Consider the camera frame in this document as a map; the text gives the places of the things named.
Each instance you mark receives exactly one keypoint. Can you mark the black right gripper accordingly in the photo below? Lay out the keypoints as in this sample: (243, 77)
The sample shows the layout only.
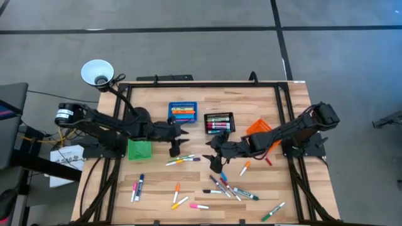
(229, 149)

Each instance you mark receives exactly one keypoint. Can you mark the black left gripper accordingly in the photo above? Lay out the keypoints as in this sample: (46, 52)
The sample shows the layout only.
(166, 130)

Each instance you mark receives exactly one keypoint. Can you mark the teal whiteboard marker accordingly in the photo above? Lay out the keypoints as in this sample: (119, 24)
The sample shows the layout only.
(216, 131)

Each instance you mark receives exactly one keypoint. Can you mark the thin light green marker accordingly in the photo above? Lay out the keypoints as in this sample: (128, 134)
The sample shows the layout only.
(180, 157)

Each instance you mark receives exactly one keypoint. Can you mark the small purple cap marker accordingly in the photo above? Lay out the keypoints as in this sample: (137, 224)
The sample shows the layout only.
(192, 159)

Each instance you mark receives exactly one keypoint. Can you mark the pink whiteboard marker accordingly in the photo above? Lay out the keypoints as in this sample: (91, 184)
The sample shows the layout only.
(218, 127)

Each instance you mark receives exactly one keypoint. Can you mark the orange highlighter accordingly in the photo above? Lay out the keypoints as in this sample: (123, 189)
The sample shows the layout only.
(183, 112)

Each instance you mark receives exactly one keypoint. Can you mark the small yellow cap marker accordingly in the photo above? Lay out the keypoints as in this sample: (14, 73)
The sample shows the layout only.
(179, 202)
(174, 162)

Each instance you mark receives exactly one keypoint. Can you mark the light green highlighter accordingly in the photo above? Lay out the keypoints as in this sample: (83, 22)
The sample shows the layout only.
(182, 108)

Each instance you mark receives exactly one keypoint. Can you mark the thin blue marker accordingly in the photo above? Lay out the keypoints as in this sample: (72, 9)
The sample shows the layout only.
(224, 176)

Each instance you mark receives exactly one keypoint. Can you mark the blue plastic basket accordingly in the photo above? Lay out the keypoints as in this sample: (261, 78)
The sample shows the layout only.
(169, 105)

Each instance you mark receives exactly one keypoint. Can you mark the thin purple marker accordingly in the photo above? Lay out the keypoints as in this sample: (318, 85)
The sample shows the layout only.
(220, 186)

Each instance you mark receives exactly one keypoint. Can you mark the small orange cap marker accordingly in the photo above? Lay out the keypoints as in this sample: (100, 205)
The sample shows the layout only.
(245, 168)
(176, 193)

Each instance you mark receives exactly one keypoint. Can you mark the small black cap marker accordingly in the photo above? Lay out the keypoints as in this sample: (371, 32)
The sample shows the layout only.
(212, 191)

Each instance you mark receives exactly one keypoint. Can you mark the thin maroon marker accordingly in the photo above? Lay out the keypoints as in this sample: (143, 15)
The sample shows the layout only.
(230, 190)

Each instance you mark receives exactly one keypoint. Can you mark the green plastic basket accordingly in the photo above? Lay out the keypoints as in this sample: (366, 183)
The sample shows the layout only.
(139, 150)

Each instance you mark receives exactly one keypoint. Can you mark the orange plastic basket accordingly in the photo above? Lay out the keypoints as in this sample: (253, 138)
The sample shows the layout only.
(259, 127)

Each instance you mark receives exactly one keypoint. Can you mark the green whiteboard marker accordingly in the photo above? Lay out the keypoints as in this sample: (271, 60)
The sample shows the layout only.
(246, 193)
(218, 119)

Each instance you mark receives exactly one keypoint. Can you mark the thin red marker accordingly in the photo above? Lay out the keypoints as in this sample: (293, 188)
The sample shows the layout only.
(269, 162)

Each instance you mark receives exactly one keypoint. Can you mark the small pink cap marker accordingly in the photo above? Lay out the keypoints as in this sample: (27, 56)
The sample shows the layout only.
(134, 192)
(199, 206)

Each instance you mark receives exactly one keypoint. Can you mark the thin dark green marker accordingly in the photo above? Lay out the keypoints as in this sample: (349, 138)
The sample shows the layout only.
(273, 211)

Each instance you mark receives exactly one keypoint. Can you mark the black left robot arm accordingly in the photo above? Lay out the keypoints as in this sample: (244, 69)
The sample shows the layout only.
(110, 124)

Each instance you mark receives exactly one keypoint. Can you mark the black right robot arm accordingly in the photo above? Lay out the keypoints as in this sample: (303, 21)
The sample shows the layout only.
(282, 130)

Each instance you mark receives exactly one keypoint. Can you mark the black plastic basket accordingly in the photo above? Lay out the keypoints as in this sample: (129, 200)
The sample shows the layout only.
(205, 124)

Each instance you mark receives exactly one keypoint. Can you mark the red whiteboard marker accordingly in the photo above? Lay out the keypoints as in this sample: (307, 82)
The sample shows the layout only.
(216, 124)

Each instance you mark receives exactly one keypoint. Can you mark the black power strip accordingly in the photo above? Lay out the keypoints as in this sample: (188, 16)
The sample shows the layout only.
(169, 77)

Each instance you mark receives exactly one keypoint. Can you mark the black clamp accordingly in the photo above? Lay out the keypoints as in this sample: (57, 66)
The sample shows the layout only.
(253, 78)

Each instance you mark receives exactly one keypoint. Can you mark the black desk lamp white shade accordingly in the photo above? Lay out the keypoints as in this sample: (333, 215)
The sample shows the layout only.
(95, 70)

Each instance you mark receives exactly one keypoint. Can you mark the white printed paper sheet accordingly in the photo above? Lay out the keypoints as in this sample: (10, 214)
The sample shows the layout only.
(67, 157)

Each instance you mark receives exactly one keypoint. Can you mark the dark screen device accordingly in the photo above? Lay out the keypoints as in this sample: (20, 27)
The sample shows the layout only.
(6, 110)

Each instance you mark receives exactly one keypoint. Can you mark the black stand leg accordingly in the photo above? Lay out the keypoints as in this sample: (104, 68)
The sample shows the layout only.
(392, 119)

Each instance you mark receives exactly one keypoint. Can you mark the black device with light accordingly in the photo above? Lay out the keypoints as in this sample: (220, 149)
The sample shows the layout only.
(7, 204)

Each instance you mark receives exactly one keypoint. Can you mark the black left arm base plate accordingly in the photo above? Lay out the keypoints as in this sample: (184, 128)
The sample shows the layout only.
(91, 152)

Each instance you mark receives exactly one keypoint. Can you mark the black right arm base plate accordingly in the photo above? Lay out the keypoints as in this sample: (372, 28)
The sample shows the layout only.
(311, 147)

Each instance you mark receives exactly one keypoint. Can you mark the black side table frame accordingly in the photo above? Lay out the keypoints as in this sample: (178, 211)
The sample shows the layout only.
(44, 166)

